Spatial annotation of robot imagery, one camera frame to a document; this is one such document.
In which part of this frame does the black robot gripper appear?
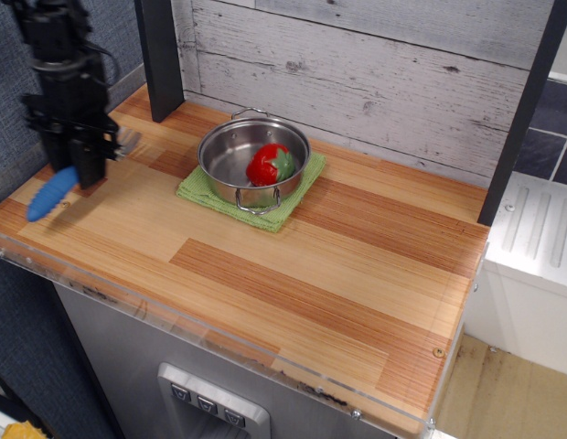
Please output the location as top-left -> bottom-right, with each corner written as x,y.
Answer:
22,61 -> 119,189

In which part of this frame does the blue handled metal fork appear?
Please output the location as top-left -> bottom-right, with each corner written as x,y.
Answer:
27,128 -> 142,222

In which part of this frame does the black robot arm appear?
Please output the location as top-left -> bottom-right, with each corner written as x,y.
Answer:
7,1 -> 121,189

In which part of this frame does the stainless steel pot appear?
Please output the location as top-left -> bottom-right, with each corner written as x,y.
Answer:
198,107 -> 312,216

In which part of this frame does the green folded cloth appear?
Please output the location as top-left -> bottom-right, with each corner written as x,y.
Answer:
176,153 -> 326,233

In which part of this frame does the red toy strawberry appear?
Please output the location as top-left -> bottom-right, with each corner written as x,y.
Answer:
246,144 -> 295,187

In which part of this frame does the clear acrylic edge guard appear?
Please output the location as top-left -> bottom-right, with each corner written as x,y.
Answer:
0,230 -> 438,435

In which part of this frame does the silver toy fridge cabinet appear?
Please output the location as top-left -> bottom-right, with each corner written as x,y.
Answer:
56,286 -> 388,438

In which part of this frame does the grey dispenser button panel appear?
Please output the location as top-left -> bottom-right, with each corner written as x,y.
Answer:
157,362 -> 272,438

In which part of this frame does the yellow object at corner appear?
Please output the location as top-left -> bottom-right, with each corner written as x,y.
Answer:
1,422 -> 48,439

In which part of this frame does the white toy sink unit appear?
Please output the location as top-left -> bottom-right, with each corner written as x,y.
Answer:
465,173 -> 567,374

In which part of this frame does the dark grey left post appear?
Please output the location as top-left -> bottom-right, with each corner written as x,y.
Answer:
134,0 -> 184,123

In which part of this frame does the dark grey post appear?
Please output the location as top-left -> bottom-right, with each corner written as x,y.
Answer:
134,0 -> 184,123
477,0 -> 567,226

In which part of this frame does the dark grey right post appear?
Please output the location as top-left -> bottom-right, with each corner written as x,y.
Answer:
477,0 -> 567,226

